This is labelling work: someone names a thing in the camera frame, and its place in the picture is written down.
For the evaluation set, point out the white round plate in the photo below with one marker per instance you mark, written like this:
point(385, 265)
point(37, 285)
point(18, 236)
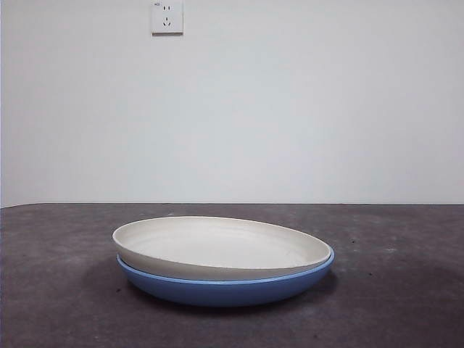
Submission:
point(217, 246)

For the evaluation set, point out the blue round plate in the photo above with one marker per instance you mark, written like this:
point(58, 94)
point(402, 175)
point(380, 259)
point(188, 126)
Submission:
point(224, 291)

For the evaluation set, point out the white wall socket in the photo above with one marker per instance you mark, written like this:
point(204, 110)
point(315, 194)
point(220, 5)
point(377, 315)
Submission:
point(167, 18)

